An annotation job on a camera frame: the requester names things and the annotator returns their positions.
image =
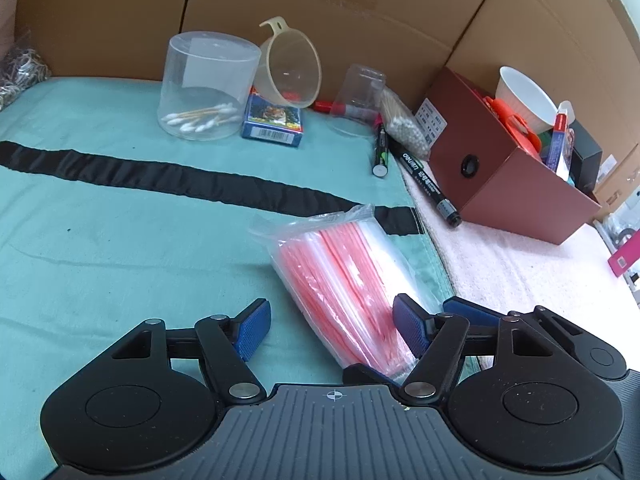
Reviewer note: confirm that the brown box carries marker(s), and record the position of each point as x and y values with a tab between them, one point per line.
510	195

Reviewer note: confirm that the beige plastic funnel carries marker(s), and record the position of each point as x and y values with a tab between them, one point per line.
292	65

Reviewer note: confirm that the orange silicone scrubber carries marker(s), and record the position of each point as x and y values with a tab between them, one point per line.
517	125

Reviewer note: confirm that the black green marker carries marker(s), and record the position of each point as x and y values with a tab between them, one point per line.
381	152

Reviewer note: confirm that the magenta card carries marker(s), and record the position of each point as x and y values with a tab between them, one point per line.
625	255

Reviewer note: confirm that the bunch of cotton swabs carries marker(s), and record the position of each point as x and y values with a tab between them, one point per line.
200	119

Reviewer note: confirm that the clear plastic cylinder container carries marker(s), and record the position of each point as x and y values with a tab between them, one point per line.
210	80

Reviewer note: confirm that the large cardboard box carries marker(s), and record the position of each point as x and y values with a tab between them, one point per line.
125	20

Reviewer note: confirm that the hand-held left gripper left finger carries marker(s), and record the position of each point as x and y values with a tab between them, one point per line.
254	330

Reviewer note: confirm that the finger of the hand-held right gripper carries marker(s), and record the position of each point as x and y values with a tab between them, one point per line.
472	311
362	374

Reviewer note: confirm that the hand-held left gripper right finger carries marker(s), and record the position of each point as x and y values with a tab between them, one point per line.
411	325

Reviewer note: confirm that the pale pink towel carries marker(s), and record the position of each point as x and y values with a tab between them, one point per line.
525	270

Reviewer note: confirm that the blue playing card box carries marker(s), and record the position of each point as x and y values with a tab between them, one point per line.
272	122

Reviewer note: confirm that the white paper cup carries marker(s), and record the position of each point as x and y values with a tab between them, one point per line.
525	97

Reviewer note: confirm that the large black marker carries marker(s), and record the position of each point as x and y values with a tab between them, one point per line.
425	180

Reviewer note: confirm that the bag of wooden cotton swabs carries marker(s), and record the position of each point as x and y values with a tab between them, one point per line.
405	122

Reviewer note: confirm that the red marker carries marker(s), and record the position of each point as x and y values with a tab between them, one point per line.
330	106

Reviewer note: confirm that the bag of metal washers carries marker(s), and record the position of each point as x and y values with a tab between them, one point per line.
20	70

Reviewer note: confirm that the clear plastic cup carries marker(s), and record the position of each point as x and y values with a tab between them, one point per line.
357	95

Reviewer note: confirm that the pack of pink zip bags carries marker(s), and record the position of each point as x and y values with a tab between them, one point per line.
340	270

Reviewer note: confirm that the red white tube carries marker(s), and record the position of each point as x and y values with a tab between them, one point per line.
559	140

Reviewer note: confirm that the teal cloth with black stripe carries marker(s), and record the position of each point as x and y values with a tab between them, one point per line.
125	240

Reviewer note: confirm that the small black box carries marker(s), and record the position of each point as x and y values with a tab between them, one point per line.
586	152

